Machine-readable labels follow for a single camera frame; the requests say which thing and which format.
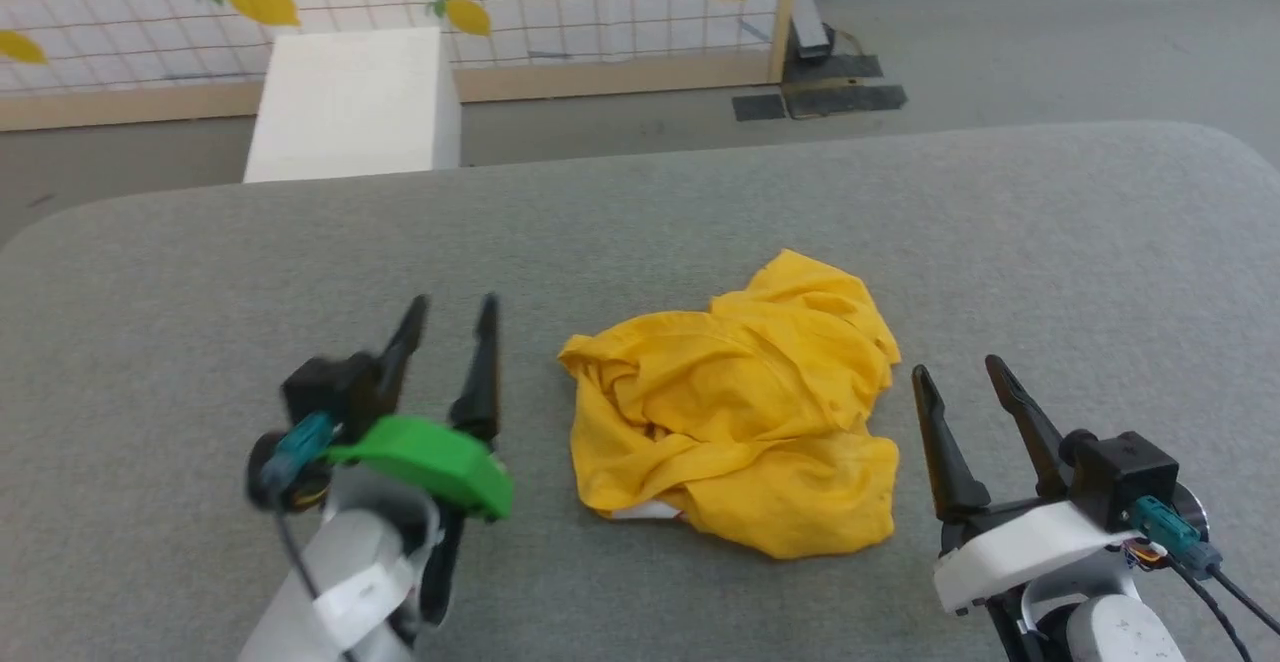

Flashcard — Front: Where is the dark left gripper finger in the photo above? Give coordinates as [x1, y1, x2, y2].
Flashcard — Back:
[372, 294, 431, 418]
[447, 292, 501, 443]

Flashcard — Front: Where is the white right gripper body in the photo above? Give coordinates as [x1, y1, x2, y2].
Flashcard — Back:
[932, 497, 1141, 615]

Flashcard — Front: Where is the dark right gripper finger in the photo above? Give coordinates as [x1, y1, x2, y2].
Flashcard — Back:
[984, 353, 1071, 500]
[910, 364, 993, 525]

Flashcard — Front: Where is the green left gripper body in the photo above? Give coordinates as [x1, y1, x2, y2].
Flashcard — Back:
[325, 415, 515, 523]

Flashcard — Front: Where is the yellow T-shirt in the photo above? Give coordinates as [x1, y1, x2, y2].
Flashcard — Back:
[558, 249, 903, 560]

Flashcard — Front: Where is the white rectangular box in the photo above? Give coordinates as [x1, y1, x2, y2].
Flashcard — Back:
[243, 27, 463, 185]

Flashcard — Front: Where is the large black floor mat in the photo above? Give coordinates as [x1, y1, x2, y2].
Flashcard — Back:
[783, 84, 909, 121]

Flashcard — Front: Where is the small black floor mat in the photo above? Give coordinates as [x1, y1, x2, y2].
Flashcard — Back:
[732, 92, 789, 123]

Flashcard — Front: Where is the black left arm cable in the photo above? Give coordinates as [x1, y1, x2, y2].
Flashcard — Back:
[247, 412, 356, 662]

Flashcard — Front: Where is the grid partition with wooden frame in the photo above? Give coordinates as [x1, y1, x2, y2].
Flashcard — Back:
[0, 0, 807, 133]

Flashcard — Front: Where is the black stand base plate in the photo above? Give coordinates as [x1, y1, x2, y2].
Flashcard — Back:
[785, 53, 885, 84]

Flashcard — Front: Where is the grey metal stand post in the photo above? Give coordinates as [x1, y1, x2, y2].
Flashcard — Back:
[788, 0, 837, 63]

